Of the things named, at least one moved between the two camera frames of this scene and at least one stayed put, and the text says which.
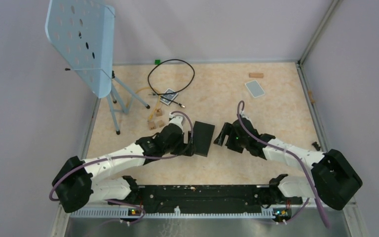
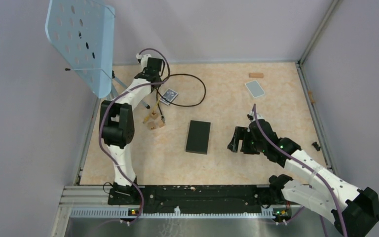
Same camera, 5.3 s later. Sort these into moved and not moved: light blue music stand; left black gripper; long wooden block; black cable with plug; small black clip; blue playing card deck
Moved: left black gripper; black cable with plug
Not moved: small black clip; long wooden block; light blue music stand; blue playing card deck
